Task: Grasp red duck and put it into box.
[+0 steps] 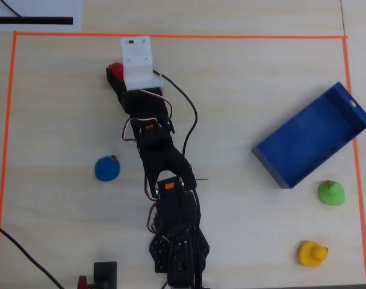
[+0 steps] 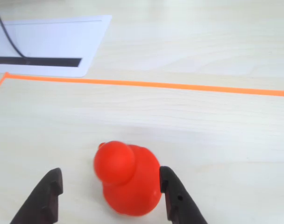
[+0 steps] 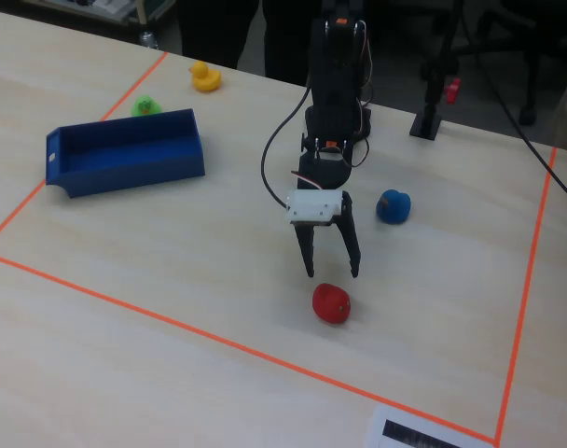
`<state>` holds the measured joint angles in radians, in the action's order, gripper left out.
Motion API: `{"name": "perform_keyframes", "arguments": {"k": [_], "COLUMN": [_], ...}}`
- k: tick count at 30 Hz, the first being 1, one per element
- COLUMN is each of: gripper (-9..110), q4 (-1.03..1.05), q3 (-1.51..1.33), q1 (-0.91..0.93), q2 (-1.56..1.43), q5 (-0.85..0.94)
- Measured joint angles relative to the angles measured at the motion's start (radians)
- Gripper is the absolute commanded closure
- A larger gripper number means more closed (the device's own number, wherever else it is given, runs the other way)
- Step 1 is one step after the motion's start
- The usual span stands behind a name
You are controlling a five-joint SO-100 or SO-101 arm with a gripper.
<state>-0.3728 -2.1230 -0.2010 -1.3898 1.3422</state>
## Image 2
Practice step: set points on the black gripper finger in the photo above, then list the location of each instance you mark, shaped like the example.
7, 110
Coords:
179, 207
41, 200

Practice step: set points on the red rubber duck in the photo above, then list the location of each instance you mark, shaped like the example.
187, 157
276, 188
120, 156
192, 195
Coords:
123, 168

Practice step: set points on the black rectangular strip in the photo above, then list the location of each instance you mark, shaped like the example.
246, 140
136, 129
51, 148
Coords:
51, 62

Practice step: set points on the white paper sheet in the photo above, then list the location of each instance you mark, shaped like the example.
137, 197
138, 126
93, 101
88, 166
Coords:
51, 39

